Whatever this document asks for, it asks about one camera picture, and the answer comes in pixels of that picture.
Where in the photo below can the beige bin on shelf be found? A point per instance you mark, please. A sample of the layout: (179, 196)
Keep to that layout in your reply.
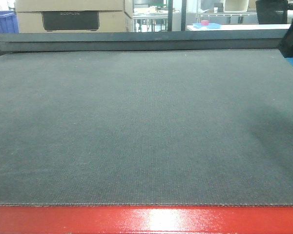
(234, 6)

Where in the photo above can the small red block on tray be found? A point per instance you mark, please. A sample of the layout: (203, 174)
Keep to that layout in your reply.
(204, 22)

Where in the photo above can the dark grey conveyor belt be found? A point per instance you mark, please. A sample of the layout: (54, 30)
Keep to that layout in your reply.
(211, 127)

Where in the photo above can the white background table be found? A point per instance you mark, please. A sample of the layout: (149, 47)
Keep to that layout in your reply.
(234, 27)

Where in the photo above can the flat blue tray on table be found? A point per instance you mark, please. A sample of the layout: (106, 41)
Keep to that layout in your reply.
(206, 27)

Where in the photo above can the cardboard box with black print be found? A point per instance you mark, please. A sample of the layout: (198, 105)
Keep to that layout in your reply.
(57, 16)

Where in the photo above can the blue plastic crate far left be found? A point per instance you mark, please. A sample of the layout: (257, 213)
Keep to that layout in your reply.
(8, 22)

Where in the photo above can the dark grey conveyor side rail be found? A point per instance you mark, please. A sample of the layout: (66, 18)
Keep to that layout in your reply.
(156, 41)

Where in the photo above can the black vertical post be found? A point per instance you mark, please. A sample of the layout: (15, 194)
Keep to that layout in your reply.
(170, 15)

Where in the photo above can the red conveyor frame edge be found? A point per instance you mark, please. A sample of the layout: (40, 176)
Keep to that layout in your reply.
(145, 220)

